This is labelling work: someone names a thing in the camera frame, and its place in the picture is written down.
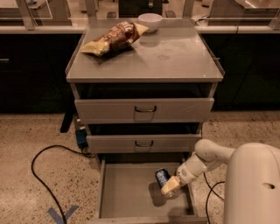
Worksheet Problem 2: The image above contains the blue pepsi can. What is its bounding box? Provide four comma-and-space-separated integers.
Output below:
155, 168, 171, 188

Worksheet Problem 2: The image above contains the white bowl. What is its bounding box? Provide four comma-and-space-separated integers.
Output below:
138, 13, 163, 33

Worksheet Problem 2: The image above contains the long back counter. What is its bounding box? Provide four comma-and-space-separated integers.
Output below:
0, 21, 280, 34

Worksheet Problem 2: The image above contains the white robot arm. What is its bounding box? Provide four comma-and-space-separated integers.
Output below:
161, 139, 280, 224

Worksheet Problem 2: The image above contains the grey middle drawer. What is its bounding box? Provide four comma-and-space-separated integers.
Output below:
87, 134, 201, 153

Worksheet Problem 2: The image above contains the black cable floor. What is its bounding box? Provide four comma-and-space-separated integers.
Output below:
202, 172, 226, 224
31, 144, 96, 224

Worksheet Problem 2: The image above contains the grey top drawer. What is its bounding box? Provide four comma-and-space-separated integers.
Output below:
75, 98, 214, 124

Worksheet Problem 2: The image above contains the grey open bottom drawer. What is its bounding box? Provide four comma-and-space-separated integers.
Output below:
87, 159, 207, 224

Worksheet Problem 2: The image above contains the brown yellow chip bag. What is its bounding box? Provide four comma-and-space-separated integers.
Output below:
80, 21, 149, 57

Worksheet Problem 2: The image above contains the blue tape floor mark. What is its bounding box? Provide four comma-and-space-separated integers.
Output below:
47, 205, 79, 224

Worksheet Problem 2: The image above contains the blue power adapter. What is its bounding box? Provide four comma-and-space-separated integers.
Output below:
75, 129, 88, 149

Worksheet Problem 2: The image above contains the grey drawer cabinet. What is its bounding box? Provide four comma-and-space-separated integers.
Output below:
66, 19, 224, 160

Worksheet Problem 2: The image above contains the black cable left floor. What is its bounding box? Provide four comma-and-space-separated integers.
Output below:
31, 144, 96, 224

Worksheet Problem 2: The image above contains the black cable right floor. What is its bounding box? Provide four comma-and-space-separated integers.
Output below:
202, 172, 226, 224

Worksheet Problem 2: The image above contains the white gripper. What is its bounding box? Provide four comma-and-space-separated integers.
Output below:
161, 154, 207, 198

